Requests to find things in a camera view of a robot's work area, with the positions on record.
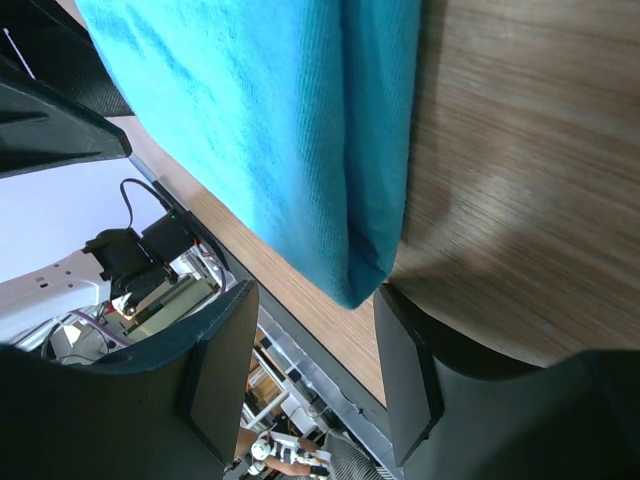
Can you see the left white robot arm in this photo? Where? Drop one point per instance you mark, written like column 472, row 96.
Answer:
column 117, row 262

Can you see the bright blue t shirt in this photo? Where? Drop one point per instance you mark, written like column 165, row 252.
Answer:
column 294, row 114

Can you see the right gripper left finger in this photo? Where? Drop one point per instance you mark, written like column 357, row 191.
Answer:
column 166, row 407

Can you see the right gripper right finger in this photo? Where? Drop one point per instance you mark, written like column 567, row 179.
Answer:
column 460, row 410

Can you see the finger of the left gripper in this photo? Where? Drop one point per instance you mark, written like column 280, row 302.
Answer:
column 44, row 41
column 43, row 129

